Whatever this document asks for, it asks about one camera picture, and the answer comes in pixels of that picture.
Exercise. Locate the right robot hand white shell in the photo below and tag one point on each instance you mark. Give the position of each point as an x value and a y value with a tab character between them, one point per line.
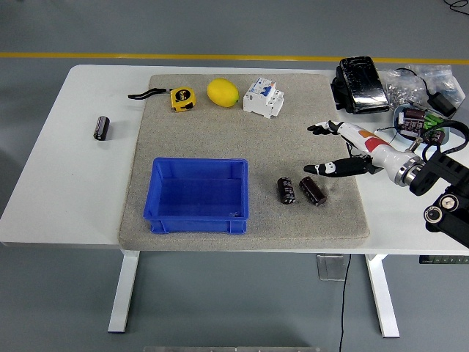
366	141

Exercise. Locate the black printed cylindrical battery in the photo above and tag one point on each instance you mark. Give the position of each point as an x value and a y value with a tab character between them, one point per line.
287	190

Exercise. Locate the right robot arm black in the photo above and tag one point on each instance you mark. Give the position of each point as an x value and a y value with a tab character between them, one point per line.
436	172

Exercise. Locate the blue plastic box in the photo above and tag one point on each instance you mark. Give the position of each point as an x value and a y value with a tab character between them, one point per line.
198	198

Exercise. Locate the dark cylindrical battery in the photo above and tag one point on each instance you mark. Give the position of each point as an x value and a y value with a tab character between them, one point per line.
102	127

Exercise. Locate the light blue tray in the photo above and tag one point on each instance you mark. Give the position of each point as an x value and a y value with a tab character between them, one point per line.
397	132

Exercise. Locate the white module with dark cylinders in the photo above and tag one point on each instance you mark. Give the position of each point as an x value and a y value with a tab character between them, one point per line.
409	129

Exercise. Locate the small brown capacitor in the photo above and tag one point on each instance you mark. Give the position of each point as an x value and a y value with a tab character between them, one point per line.
436	137
414	114

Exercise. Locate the clear bag of screws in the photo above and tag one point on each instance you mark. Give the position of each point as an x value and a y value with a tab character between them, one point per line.
403	89

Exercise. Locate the thin black pen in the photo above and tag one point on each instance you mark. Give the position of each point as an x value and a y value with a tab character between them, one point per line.
419	106

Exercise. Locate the green plastic connectors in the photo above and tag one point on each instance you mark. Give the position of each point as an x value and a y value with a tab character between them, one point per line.
432	120

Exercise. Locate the white circuit breaker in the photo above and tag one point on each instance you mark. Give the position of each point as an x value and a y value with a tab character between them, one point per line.
264	98

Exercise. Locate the grey-brown mat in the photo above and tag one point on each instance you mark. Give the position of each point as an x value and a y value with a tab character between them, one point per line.
227	143

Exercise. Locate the table height control panel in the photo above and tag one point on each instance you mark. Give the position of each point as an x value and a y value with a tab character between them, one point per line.
443	259

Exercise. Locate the yellow lemon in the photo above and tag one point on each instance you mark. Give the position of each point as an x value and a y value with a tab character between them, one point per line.
222	92

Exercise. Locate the grey metal bracket box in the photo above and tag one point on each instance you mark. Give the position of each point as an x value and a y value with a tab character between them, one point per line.
331	267

